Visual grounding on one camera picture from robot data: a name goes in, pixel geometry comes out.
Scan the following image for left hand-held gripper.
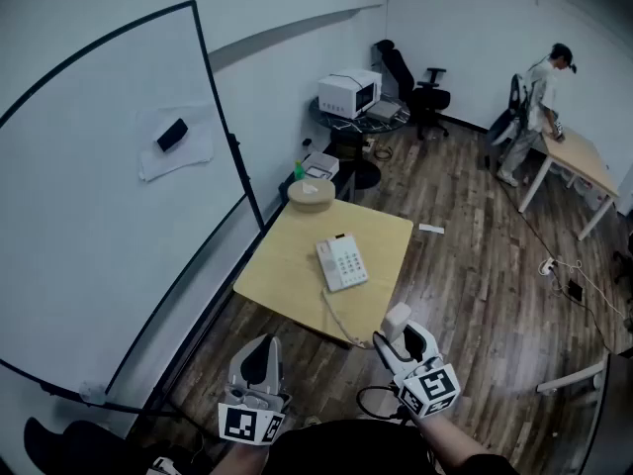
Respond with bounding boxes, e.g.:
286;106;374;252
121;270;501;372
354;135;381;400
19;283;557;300
217;333;294;447

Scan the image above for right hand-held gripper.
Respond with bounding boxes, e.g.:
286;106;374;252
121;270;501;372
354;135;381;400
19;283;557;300
372;320;462;421

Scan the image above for person's left forearm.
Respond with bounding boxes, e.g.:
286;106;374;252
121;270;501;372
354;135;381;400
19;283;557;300
211;436;272;475

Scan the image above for person's right forearm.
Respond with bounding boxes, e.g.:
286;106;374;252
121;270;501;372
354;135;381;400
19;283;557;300
416;410;498;475

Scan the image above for white desk telephone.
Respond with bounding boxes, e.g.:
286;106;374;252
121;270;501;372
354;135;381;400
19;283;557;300
316;233;370;294

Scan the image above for light wooden table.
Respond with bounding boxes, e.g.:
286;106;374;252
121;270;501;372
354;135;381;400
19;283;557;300
232;197;414;351

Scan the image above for person's black clothing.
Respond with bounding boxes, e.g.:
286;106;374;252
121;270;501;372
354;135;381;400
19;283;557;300
23;416;520;475

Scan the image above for white bar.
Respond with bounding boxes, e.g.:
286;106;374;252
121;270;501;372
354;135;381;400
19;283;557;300
535;362;607;396

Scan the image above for round wooden tissue box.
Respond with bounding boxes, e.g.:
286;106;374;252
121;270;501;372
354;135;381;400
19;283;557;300
287;179;337;214

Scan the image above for low black cabinet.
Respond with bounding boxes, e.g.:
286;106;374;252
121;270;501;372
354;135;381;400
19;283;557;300
278;158;358;205

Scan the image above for white box device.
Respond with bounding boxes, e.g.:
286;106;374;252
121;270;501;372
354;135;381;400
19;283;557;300
301;150;341;181

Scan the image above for white paper sheets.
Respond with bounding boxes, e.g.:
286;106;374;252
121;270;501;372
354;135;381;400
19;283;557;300
135;102;216;184

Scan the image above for black framed whiteboard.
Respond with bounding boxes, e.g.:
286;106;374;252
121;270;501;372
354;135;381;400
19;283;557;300
0;0;266;418

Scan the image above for black swivel chair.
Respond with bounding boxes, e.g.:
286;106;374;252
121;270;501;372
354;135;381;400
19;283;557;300
611;233;633;286

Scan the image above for round dark table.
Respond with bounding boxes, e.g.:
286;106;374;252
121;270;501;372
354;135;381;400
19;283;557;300
309;95;411;191

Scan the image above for white boxes under table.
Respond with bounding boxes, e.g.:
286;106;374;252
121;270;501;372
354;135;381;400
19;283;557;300
548;163;616;212

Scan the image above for flat grey device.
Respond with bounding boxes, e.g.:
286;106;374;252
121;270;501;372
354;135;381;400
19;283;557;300
367;98;402;123

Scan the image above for black whiteboard eraser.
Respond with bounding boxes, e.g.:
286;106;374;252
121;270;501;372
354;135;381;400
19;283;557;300
156;118;190;153

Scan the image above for black office chair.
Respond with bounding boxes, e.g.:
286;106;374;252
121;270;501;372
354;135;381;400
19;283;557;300
373;39;453;142

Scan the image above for black and white backpack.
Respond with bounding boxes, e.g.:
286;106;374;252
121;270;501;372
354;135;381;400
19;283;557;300
486;72;528;148

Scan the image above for wooden table with white legs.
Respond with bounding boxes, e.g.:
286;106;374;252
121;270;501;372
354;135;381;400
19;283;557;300
517;125;621;242

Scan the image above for white microwave oven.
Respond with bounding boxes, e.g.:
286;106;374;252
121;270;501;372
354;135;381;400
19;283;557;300
316;67;384;120

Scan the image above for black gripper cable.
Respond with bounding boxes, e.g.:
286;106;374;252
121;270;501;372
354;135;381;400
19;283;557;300
355;385;412;424

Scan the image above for black floor cable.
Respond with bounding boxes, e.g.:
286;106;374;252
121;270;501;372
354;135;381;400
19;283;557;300
497;178;617;353

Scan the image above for white floor cable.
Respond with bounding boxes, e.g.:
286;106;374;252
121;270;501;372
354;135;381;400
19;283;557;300
552;258;628;327

